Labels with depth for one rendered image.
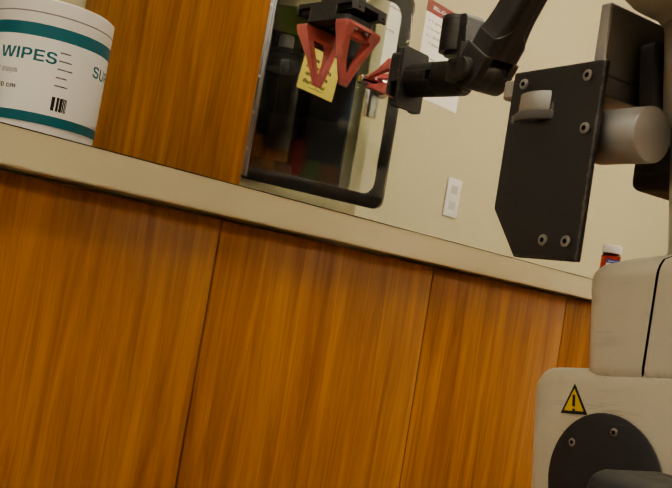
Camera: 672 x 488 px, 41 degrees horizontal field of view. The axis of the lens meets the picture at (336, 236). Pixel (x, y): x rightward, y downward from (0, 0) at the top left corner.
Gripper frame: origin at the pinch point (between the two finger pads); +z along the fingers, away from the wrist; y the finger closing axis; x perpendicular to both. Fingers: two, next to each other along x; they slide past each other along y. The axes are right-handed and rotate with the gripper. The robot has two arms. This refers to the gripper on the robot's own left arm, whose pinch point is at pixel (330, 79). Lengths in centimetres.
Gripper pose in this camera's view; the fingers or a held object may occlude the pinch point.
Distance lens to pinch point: 115.4
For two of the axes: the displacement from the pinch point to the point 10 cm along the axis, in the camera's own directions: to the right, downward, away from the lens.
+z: -1.7, 9.8, -0.7
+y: -7.3, -0.8, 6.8
